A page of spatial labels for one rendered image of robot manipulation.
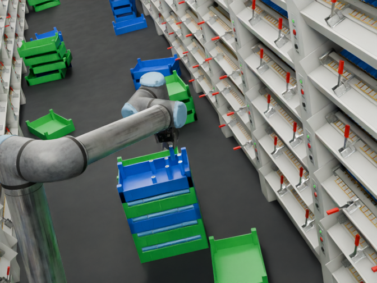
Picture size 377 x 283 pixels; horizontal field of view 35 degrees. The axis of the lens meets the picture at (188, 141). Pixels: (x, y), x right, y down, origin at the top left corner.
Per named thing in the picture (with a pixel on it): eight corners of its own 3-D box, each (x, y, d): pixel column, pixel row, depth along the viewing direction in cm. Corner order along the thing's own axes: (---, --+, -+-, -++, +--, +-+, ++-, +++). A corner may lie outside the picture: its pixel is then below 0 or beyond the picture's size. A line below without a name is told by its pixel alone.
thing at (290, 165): (320, 223, 210) (302, 197, 204) (262, 147, 263) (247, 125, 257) (368, 188, 209) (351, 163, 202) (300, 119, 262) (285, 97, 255)
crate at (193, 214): (131, 234, 250) (127, 219, 247) (131, 207, 268) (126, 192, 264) (201, 218, 250) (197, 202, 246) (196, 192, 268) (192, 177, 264)
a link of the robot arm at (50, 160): (49, 153, 151) (190, 95, 205) (14, 146, 157) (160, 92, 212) (54, 196, 155) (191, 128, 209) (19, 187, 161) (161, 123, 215)
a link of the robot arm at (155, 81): (133, 82, 215) (147, 66, 221) (140, 109, 224) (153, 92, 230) (155, 87, 211) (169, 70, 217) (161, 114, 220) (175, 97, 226)
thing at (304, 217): (325, 264, 220) (308, 241, 213) (269, 183, 272) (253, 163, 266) (371, 232, 218) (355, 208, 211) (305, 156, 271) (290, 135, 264)
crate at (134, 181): (122, 203, 243) (116, 187, 239) (122, 177, 261) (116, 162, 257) (193, 187, 242) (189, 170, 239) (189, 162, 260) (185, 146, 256)
